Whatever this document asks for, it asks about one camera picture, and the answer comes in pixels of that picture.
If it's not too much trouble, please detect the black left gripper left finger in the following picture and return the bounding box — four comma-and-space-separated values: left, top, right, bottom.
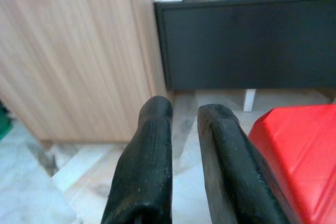
100, 95, 174, 224

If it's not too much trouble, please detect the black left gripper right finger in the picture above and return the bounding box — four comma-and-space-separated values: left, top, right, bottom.
196, 103, 291, 224

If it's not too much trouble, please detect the red plastic stool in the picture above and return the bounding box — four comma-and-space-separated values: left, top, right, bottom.
248, 104, 336, 224

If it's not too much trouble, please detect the white cabinet leg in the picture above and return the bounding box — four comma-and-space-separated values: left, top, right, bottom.
243, 89, 257, 112

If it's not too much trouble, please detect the low black cabinet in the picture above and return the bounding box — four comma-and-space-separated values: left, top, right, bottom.
154, 0, 336, 91

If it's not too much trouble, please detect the light wooden cabinet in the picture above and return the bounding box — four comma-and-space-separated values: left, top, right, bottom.
0, 0, 175, 144

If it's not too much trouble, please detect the green plastic item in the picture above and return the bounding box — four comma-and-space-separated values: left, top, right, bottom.
0, 100, 13, 141

